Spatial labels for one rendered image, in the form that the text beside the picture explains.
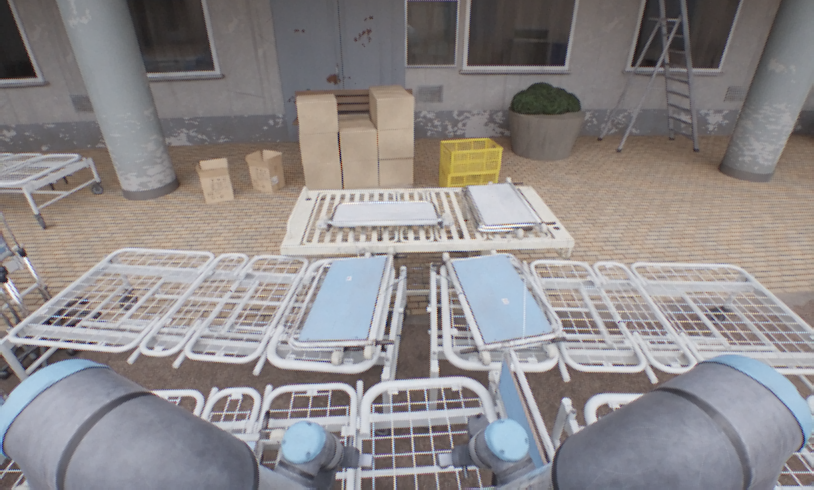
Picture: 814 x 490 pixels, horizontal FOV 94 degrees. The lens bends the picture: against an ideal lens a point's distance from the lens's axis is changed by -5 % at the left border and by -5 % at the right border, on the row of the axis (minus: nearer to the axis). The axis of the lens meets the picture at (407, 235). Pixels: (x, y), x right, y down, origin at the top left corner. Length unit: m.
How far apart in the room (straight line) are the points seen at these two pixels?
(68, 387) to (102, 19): 4.75
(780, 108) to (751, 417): 6.18
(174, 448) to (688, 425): 0.48
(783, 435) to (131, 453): 0.61
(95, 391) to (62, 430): 0.04
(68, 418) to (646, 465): 0.54
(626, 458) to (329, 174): 4.16
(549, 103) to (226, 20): 4.75
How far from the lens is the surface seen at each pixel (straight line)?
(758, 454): 0.52
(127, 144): 5.31
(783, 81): 6.56
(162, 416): 0.48
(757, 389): 0.55
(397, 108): 4.30
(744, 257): 4.62
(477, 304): 2.14
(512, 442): 1.00
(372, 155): 4.40
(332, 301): 2.14
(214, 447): 0.48
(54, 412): 0.53
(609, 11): 7.48
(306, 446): 0.99
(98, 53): 5.17
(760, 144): 6.68
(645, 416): 0.48
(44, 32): 8.14
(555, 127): 5.88
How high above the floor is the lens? 1.89
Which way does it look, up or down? 30 degrees down
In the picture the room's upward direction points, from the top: straight up
